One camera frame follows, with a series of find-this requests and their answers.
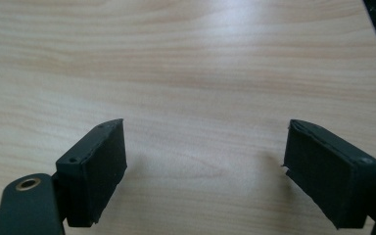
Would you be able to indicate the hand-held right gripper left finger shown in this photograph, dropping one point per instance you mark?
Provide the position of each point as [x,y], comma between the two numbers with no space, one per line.
[91,176]

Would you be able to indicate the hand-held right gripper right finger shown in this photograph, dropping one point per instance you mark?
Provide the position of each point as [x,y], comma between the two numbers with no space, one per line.
[326,179]

